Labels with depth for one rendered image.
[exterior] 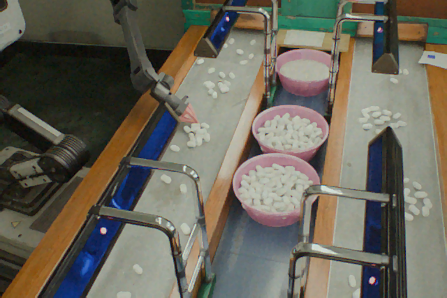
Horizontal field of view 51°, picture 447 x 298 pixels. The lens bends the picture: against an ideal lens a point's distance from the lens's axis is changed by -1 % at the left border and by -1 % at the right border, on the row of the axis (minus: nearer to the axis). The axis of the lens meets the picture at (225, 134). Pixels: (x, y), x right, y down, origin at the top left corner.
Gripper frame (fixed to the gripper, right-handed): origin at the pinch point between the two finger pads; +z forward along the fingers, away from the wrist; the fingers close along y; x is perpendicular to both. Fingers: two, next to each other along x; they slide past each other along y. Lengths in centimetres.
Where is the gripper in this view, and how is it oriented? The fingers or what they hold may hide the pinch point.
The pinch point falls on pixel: (196, 122)
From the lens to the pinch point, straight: 174.8
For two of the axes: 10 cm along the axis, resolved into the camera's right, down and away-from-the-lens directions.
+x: -6.0, 5.2, 6.2
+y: 2.6, -6.0, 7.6
